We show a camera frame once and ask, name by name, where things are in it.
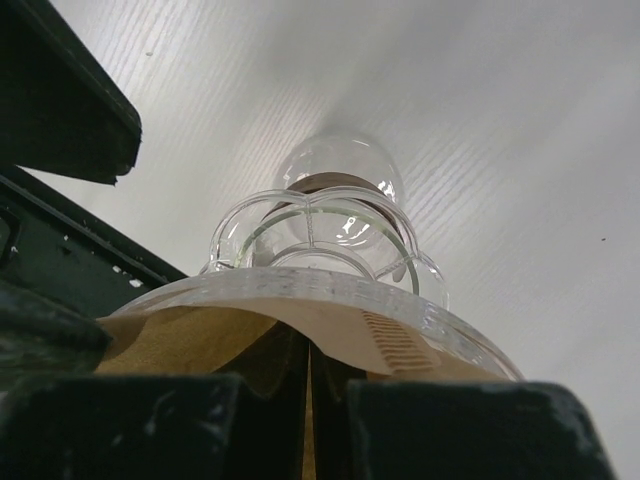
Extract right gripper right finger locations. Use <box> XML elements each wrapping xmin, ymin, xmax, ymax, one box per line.
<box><xmin>310</xmin><ymin>348</ymin><xmax>616</xmax><ymax>479</ymax></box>

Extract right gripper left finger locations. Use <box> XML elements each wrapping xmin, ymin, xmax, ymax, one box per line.
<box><xmin>1</xmin><ymin>325</ymin><xmax>308</xmax><ymax>479</ymax></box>

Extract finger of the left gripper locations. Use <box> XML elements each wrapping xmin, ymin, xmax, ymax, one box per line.
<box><xmin>1</xmin><ymin>1</ymin><xmax>142</xmax><ymax>185</ymax></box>

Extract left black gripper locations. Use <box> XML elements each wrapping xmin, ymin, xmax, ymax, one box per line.
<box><xmin>1</xmin><ymin>281</ymin><xmax>112</xmax><ymax>392</ymax></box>

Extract clear glass dripper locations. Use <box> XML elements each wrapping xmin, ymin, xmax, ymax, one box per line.
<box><xmin>115</xmin><ymin>187</ymin><xmax>521</xmax><ymax>381</ymax></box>

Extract clear glass flask with coffee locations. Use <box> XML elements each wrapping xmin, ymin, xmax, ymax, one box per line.
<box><xmin>244</xmin><ymin>133</ymin><xmax>408</xmax><ymax>283</ymax></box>

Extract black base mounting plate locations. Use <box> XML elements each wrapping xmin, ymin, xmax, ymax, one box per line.
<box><xmin>1</xmin><ymin>166</ymin><xmax>185</xmax><ymax>318</ymax></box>

